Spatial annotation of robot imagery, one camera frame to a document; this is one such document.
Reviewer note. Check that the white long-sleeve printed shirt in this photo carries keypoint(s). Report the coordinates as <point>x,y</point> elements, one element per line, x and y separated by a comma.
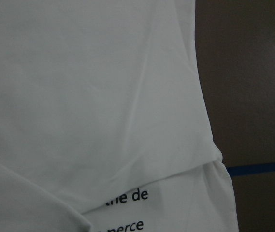
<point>103,125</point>

